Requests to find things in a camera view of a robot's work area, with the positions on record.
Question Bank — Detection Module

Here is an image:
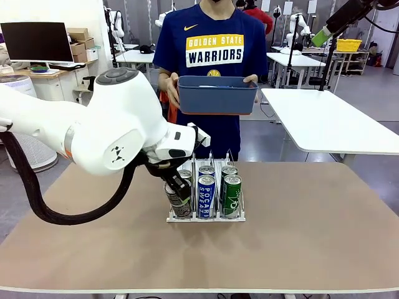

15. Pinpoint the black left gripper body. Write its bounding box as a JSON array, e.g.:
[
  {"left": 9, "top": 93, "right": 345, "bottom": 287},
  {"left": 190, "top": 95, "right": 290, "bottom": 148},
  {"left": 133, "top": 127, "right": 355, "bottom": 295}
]
[{"left": 146, "top": 157, "right": 190, "bottom": 181}]

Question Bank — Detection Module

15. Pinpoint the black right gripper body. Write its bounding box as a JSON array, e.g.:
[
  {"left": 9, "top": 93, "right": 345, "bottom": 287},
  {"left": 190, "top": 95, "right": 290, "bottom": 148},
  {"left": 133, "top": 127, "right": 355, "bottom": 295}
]
[{"left": 344, "top": 0, "right": 380, "bottom": 16}]

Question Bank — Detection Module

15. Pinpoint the blue bin with orange handles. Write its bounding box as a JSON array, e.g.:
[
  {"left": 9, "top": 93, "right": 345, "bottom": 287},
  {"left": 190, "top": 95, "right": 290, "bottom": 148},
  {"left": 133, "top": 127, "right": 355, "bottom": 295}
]
[{"left": 176, "top": 75, "right": 259, "bottom": 116}]

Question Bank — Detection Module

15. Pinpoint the person's right forearm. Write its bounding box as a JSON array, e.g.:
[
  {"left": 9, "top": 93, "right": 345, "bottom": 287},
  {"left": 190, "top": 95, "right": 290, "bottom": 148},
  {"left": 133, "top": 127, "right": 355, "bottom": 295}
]
[{"left": 157, "top": 70, "right": 173, "bottom": 94}]

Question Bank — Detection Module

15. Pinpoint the clear white can dispenser rack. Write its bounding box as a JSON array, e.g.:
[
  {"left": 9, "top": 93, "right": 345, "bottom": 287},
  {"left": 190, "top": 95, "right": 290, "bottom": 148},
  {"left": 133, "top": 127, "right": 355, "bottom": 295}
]
[{"left": 166, "top": 148, "right": 247, "bottom": 223}]

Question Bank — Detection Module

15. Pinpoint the person's right hand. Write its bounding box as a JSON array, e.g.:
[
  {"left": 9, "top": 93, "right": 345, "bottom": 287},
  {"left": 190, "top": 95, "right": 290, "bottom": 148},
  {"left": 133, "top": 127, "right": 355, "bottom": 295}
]
[{"left": 166, "top": 72, "right": 181, "bottom": 110}]

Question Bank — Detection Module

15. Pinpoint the person's left hand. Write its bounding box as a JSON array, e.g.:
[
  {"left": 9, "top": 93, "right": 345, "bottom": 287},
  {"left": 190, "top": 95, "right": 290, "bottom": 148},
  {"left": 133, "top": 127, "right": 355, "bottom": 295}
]
[{"left": 244, "top": 74, "right": 260, "bottom": 106}]

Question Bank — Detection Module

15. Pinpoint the yellow plastic crate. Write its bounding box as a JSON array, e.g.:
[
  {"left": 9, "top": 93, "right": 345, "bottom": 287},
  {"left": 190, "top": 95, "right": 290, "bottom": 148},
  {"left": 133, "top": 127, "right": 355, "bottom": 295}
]
[{"left": 336, "top": 38, "right": 363, "bottom": 52}]

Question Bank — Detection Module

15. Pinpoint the wooden shelf rack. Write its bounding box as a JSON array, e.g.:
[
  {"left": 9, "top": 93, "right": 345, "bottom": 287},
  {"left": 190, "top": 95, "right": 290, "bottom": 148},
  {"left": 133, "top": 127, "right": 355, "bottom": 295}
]
[{"left": 333, "top": 49, "right": 371, "bottom": 75}]

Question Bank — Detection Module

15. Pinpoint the black tripod stand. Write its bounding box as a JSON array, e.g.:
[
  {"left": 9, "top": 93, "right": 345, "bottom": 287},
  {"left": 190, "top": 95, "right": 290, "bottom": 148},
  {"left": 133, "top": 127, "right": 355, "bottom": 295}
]
[{"left": 311, "top": 36, "right": 339, "bottom": 92}]

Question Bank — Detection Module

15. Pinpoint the green soda can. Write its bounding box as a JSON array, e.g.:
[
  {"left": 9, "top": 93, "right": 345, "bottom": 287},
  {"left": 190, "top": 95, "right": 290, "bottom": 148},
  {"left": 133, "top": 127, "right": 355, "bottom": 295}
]
[
  {"left": 220, "top": 164, "right": 239, "bottom": 205},
  {"left": 222, "top": 174, "right": 243, "bottom": 218}
]

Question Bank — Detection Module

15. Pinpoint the white background desk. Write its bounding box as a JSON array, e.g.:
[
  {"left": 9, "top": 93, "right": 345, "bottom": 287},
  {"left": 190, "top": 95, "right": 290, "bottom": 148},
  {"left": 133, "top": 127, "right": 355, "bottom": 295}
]
[
  {"left": 113, "top": 49, "right": 156, "bottom": 68},
  {"left": 266, "top": 51, "right": 327, "bottom": 90}
]

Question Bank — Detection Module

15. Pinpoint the orange jacket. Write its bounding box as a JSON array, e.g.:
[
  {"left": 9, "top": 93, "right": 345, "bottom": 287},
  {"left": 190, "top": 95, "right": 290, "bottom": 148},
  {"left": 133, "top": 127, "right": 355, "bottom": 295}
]
[{"left": 159, "top": 90, "right": 178, "bottom": 124}]

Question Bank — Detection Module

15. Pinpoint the person in red jacket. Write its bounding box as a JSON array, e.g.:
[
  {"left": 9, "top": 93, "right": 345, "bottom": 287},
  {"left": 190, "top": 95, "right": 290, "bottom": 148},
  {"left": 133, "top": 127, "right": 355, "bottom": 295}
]
[{"left": 236, "top": 0, "right": 274, "bottom": 35}]

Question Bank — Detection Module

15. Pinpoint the large white table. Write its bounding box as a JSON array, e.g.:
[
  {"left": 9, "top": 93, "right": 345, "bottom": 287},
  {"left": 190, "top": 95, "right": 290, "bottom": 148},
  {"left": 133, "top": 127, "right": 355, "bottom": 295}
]
[{"left": 260, "top": 88, "right": 399, "bottom": 166}]

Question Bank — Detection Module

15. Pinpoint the black hat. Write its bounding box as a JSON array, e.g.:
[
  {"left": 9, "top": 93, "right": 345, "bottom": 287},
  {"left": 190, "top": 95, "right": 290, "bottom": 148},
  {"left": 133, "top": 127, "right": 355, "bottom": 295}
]
[{"left": 82, "top": 76, "right": 97, "bottom": 92}]

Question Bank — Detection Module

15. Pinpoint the person in blue Warriors shirt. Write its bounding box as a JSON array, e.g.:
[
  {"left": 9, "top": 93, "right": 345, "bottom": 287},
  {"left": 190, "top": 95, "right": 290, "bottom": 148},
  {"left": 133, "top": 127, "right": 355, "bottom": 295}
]
[{"left": 152, "top": 0, "right": 269, "bottom": 162}]

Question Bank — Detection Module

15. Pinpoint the white cabinet with wooden top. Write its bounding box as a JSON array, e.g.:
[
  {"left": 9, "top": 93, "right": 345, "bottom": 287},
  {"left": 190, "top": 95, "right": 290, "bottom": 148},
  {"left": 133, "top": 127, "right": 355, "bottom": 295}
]
[{"left": 31, "top": 60, "right": 94, "bottom": 103}]

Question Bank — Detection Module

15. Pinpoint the white cylindrical air purifier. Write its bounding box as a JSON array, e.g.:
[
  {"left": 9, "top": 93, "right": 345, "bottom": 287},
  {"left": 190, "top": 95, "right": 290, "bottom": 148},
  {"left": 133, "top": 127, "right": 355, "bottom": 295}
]
[{"left": 0, "top": 74, "right": 59, "bottom": 174}]

